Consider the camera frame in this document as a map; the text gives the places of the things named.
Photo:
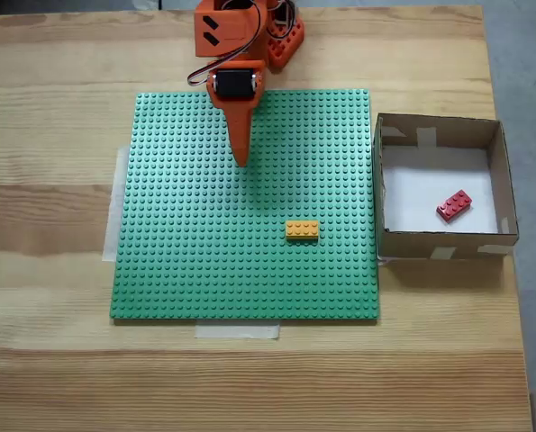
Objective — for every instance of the red lego brick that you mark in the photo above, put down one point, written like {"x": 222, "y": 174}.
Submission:
{"x": 455, "y": 206}

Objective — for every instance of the yellow lego brick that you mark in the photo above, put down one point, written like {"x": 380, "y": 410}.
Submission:
{"x": 302, "y": 230}

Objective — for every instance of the green lego baseplate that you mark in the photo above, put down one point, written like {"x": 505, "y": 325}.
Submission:
{"x": 249, "y": 279}

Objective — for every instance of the open cardboard box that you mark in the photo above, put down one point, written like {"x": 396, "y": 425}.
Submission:
{"x": 429, "y": 246}

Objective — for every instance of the masking tape strip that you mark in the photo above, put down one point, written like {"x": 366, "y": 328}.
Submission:
{"x": 236, "y": 330}
{"x": 111, "y": 225}

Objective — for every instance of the white paper sheet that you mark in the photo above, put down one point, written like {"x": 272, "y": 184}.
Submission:
{"x": 411, "y": 198}

